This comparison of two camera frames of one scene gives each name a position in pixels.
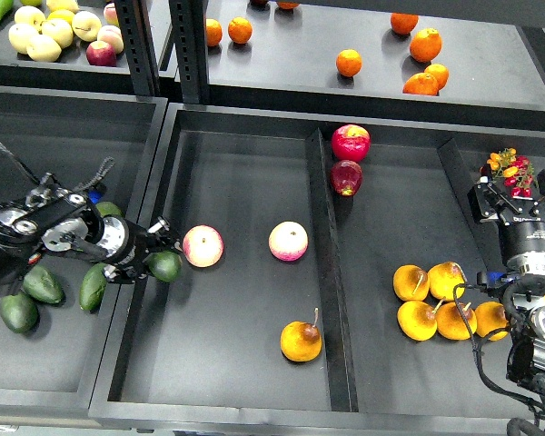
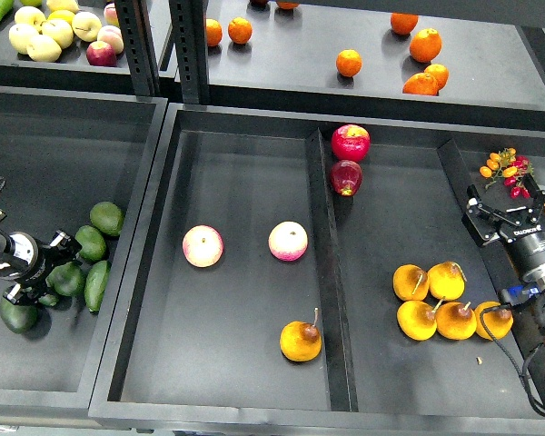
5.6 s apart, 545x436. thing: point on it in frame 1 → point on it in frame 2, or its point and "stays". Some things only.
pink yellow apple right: [288, 241] stays
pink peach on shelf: [113, 35] stays
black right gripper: [529, 236] → [534, 242]
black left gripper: [143, 243] → [31, 261]
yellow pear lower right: [490, 316] stays
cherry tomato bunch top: [517, 171] stays
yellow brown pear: [301, 341] stays
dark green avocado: [164, 265] → [67, 279]
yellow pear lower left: [417, 320] stays
